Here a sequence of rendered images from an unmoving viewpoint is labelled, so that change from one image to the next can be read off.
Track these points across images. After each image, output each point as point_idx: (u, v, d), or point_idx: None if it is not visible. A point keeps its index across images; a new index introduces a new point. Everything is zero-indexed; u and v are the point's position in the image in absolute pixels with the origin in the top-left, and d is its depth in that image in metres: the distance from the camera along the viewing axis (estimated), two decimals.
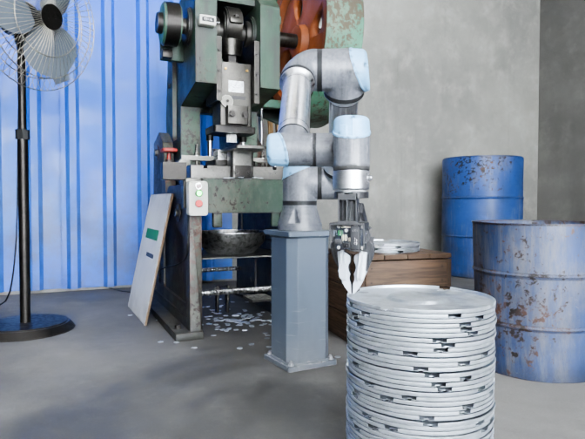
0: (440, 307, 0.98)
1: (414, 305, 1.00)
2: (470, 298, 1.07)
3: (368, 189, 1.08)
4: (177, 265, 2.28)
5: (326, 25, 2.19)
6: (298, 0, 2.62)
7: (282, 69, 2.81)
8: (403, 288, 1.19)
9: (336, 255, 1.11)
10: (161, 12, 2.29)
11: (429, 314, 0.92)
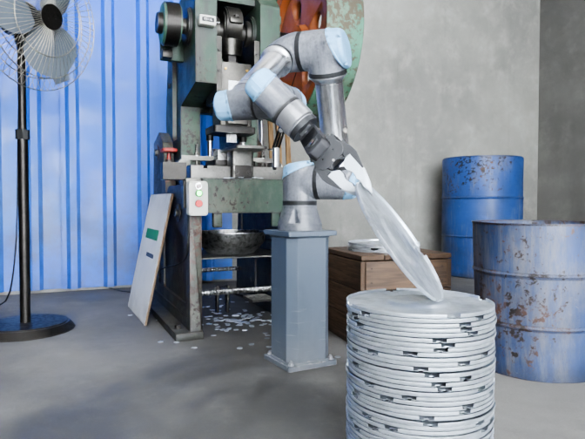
0: (406, 263, 1.00)
1: (391, 242, 1.01)
2: (429, 278, 1.09)
3: (288, 136, 1.16)
4: (177, 265, 2.28)
5: (326, 25, 2.19)
6: (321, 16, 2.39)
7: (293, 1, 2.67)
8: (396, 219, 1.19)
9: (354, 156, 1.11)
10: (161, 12, 2.29)
11: (428, 314, 0.92)
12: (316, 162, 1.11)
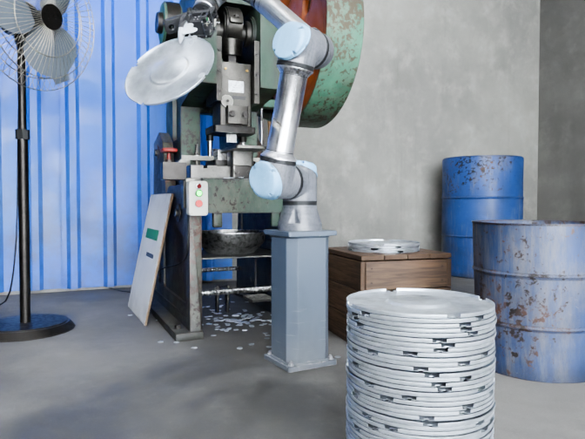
0: (143, 84, 1.58)
1: (148, 72, 1.60)
2: (170, 92, 1.51)
3: None
4: (177, 265, 2.28)
5: (326, 25, 2.19)
6: None
7: None
8: (206, 56, 1.56)
9: (185, 21, 1.66)
10: (161, 12, 2.29)
11: (428, 314, 0.92)
12: None
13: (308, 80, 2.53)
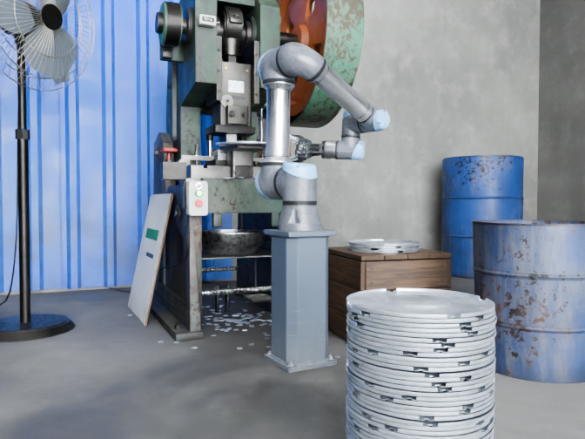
0: None
1: None
2: (225, 145, 2.20)
3: (326, 158, 2.12)
4: (177, 265, 2.28)
5: (326, 25, 2.19)
6: None
7: (283, 31, 2.79)
8: (252, 143, 2.09)
9: (297, 137, 2.16)
10: (161, 12, 2.29)
11: (428, 314, 0.92)
12: (305, 157, 2.17)
13: (321, 23, 2.39)
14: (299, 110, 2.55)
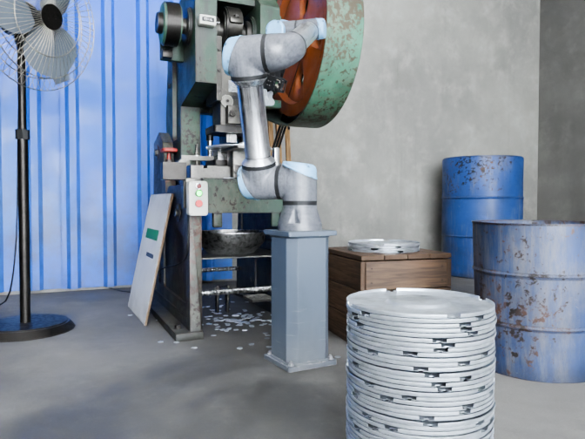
0: None
1: None
2: (219, 150, 2.39)
3: None
4: (177, 265, 2.28)
5: (326, 25, 2.19)
6: (298, 89, 2.63)
7: None
8: (223, 146, 2.24)
9: None
10: (161, 12, 2.29)
11: (428, 314, 0.92)
12: None
13: (286, 74, 2.76)
14: None
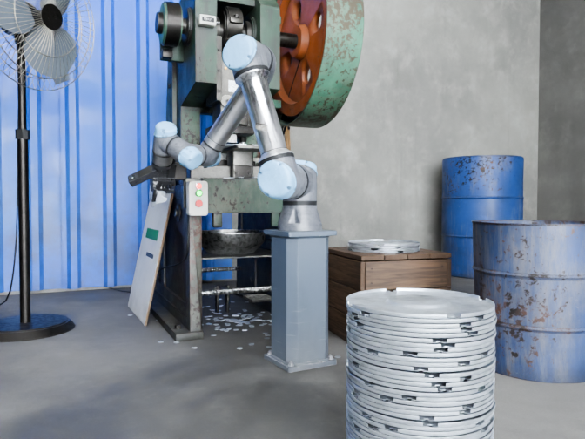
0: None
1: None
2: None
3: None
4: (177, 265, 2.28)
5: (326, 25, 2.19)
6: (284, 64, 2.79)
7: (310, 86, 2.51)
8: (223, 146, 2.24)
9: (156, 195, 1.97)
10: (161, 12, 2.29)
11: (428, 314, 0.92)
12: None
13: (286, 28, 2.75)
14: None
